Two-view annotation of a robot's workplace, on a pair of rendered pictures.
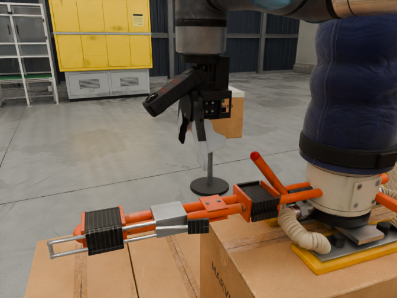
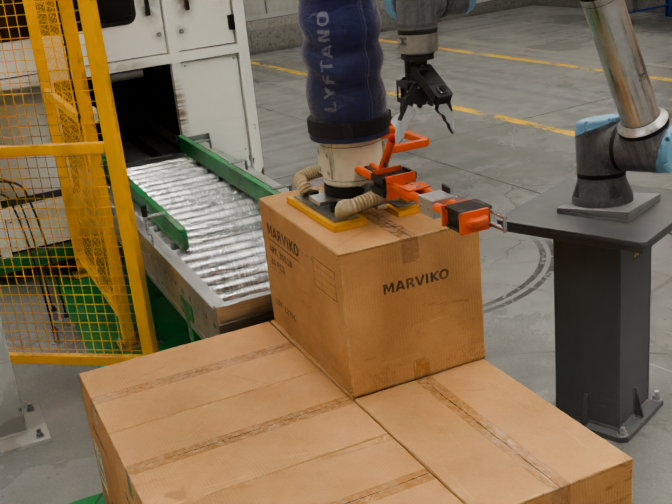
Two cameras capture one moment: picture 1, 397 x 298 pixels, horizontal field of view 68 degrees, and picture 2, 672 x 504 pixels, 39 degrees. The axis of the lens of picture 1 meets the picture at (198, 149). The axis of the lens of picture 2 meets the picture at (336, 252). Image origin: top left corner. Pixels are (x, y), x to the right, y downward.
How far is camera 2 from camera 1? 2.39 m
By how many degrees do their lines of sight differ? 86
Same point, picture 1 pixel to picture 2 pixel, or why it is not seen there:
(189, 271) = (289, 415)
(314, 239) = not seen: hidden behind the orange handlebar
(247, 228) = (373, 232)
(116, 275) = (307, 479)
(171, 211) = (438, 194)
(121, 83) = not seen: outside the picture
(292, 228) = not seen: hidden behind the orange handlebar
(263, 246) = (399, 225)
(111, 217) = (464, 203)
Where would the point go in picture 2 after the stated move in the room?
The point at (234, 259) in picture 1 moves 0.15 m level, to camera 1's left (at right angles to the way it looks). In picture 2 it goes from (424, 233) to (435, 253)
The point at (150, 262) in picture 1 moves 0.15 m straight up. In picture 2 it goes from (271, 453) to (263, 397)
